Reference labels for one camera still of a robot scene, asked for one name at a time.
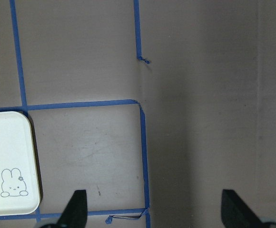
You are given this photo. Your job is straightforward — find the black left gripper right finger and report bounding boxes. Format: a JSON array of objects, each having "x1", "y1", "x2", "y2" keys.
[{"x1": 220, "y1": 189, "x2": 276, "y2": 228}]

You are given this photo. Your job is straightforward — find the cream bunny tray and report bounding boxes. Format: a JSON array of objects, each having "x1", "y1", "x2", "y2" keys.
[{"x1": 0, "y1": 111, "x2": 41, "y2": 216}]

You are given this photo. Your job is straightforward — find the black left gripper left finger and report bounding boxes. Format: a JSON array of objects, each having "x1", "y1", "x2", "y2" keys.
[{"x1": 40, "y1": 190, "x2": 88, "y2": 228}]

